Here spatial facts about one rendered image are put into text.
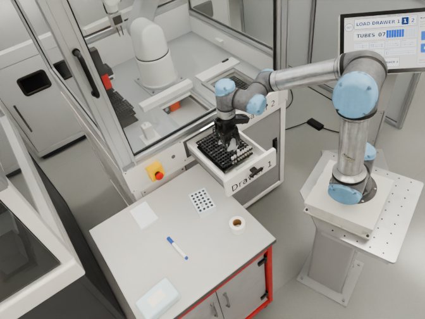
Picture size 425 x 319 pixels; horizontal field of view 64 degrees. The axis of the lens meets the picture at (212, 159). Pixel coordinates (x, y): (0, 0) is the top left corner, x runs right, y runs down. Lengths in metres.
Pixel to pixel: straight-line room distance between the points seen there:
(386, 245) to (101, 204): 2.03
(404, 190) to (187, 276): 1.01
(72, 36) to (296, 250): 1.77
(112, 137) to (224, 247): 0.65
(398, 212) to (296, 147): 1.41
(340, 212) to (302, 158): 1.37
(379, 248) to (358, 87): 0.73
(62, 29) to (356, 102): 0.91
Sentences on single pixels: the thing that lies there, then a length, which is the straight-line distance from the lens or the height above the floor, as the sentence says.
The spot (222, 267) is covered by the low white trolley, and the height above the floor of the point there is 0.76.
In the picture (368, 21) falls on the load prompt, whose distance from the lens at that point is 2.04.
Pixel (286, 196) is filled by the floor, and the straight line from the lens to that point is 2.56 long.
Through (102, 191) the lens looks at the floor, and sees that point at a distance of 2.91.
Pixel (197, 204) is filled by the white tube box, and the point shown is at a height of 0.79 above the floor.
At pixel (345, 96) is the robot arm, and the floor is 1.43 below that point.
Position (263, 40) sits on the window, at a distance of 1.74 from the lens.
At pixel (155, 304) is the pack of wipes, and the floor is 0.81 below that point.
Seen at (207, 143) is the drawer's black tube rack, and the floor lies 0.87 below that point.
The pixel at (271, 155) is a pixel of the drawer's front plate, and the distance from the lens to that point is 1.57.
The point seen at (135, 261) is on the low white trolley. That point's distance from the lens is 1.53.
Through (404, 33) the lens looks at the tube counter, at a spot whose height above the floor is 1.11.
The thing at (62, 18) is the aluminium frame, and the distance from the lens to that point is 1.23.
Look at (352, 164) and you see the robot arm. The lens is 1.23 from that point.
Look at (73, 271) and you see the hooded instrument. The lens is 1.49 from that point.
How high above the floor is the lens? 2.04
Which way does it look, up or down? 46 degrees down
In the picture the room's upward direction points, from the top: 11 degrees counter-clockwise
